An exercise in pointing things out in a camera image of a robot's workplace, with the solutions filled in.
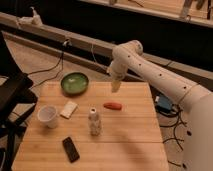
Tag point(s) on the white tapered end effector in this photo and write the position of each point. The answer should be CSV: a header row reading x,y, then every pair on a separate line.
x,y
115,85

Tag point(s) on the clear plastic bottle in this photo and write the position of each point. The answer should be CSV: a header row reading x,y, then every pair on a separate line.
x,y
94,121

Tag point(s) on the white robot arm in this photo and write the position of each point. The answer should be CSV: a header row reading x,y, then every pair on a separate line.
x,y
190,96

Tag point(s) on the orange carrot toy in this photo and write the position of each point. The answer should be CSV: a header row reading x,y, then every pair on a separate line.
x,y
113,105

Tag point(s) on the green bowl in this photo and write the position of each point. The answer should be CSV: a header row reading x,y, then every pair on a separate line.
x,y
74,83

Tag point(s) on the blue power box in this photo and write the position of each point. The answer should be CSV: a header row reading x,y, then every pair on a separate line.
x,y
162,103

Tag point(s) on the white sponge block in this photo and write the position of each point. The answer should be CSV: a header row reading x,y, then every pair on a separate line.
x,y
68,109

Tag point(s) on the black phone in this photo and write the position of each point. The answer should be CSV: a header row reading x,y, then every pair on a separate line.
x,y
70,149

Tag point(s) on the black chair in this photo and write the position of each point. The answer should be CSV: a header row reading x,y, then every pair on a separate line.
x,y
15,90

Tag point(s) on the white object on ledge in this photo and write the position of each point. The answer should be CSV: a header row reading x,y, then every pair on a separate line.
x,y
35,19

